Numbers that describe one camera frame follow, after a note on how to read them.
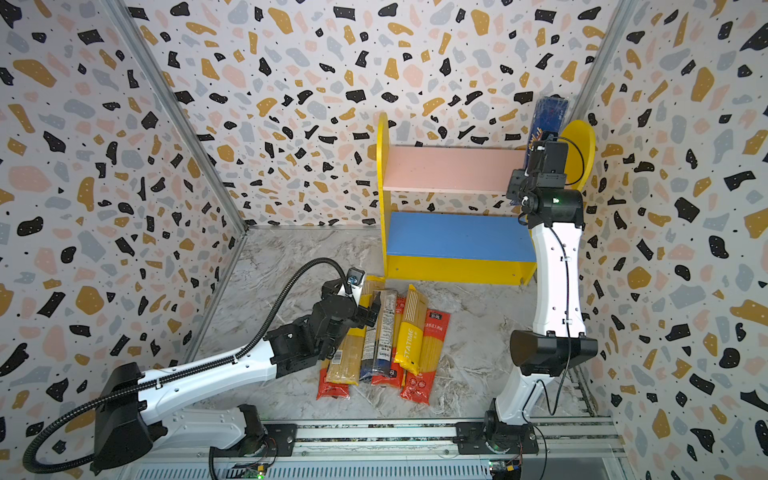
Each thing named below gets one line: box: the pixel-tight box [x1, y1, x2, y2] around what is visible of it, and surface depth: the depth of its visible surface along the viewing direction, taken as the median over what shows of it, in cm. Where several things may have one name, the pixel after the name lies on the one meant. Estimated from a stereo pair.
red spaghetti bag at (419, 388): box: [400, 308, 451, 405], surface depth 87 cm
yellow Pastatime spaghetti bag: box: [394, 284, 429, 376], surface depth 88 cm
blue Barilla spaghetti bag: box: [524, 94, 569, 169], surface depth 70 cm
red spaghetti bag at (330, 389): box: [316, 368, 351, 400], surface depth 81 cm
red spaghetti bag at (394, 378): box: [371, 297, 406, 388], surface depth 82 cm
